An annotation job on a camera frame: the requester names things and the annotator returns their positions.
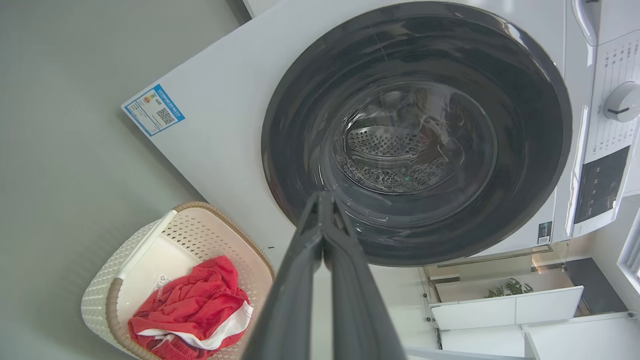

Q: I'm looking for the white washer control knob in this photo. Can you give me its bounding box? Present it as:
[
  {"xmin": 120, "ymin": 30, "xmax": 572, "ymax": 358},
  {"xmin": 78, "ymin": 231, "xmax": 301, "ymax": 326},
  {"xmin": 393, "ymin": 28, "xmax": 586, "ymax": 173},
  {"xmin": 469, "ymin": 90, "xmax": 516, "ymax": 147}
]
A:
[{"xmin": 603, "ymin": 81, "xmax": 640, "ymax": 124}]

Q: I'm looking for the white detergent drawer handle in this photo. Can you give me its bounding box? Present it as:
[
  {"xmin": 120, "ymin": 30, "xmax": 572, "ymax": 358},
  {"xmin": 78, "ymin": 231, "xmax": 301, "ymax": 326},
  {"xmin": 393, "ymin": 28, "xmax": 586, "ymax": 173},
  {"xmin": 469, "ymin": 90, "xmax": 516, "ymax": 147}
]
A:
[{"xmin": 571, "ymin": 0, "xmax": 602, "ymax": 47}]

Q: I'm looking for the cream perforated laundry basket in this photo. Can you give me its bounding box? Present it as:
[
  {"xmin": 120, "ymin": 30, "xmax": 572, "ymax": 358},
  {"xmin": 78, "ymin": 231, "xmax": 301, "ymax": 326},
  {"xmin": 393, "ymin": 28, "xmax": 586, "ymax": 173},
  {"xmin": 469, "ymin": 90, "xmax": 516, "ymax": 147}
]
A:
[{"xmin": 80, "ymin": 201, "xmax": 276, "ymax": 360}]

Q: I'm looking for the white low cabinet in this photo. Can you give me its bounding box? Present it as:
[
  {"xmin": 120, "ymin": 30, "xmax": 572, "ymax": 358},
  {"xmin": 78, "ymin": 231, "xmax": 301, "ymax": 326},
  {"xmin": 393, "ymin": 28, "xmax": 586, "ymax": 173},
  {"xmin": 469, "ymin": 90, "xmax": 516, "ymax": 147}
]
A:
[{"xmin": 429, "ymin": 285, "xmax": 585, "ymax": 331}]

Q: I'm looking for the white table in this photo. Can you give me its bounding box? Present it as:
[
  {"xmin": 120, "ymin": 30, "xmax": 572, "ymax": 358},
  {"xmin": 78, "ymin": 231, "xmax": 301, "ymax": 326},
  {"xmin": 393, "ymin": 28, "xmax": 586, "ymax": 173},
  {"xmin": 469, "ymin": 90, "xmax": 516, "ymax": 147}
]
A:
[{"xmin": 521, "ymin": 311, "xmax": 640, "ymax": 360}]

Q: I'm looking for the white front-load washing machine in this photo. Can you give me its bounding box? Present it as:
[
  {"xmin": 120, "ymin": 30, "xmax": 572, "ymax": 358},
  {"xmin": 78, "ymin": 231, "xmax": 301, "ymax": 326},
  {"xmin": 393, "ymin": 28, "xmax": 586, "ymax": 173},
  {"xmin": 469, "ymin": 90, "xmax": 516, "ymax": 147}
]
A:
[{"xmin": 121, "ymin": 0, "xmax": 640, "ymax": 296}]

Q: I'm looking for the red and white garment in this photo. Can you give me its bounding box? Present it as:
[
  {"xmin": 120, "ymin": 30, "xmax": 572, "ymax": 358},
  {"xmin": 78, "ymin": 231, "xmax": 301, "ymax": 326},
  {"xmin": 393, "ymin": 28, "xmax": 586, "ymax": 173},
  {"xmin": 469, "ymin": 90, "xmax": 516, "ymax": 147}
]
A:
[{"xmin": 127, "ymin": 255, "xmax": 255, "ymax": 360}]

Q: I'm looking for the blue energy label sticker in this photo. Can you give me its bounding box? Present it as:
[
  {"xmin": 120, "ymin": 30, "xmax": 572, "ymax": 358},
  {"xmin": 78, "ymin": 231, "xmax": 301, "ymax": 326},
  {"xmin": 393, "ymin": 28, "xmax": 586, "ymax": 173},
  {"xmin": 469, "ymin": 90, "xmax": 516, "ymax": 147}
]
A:
[{"xmin": 122, "ymin": 83, "xmax": 186, "ymax": 137}]

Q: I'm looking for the round black washer door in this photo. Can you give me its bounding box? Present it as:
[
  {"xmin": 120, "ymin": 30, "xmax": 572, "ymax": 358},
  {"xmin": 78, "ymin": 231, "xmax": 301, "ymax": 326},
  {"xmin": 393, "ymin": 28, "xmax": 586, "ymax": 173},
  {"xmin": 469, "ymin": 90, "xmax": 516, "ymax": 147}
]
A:
[{"xmin": 260, "ymin": 1, "xmax": 573, "ymax": 267}]

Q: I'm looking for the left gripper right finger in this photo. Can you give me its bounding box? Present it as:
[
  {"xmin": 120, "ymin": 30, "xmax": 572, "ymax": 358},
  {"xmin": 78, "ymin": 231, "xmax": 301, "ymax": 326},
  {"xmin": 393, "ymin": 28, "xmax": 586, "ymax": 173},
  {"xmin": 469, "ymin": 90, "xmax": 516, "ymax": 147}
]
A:
[{"xmin": 320, "ymin": 190, "xmax": 407, "ymax": 360}]

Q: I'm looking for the green potted plant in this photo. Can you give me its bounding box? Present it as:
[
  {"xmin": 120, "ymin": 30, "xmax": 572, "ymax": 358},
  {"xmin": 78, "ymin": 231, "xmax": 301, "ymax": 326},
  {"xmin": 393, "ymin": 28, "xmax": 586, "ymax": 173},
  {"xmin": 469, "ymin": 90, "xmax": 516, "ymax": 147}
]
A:
[{"xmin": 482, "ymin": 277, "xmax": 535, "ymax": 300}]

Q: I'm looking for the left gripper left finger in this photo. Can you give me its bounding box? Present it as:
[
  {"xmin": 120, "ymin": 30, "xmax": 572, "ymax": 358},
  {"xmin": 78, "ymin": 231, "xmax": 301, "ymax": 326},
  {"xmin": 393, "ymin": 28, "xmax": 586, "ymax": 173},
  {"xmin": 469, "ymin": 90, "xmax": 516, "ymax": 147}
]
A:
[{"xmin": 242, "ymin": 192, "xmax": 325, "ymax": 360}]

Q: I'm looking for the black washer display panel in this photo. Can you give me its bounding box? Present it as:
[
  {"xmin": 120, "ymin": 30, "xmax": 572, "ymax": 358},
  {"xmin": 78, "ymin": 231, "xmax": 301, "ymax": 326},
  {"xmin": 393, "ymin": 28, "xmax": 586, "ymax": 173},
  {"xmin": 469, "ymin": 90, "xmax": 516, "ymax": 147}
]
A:
[{"xmin": 573, "ymin": 145, "xmax": 631, "ymax": 225}]

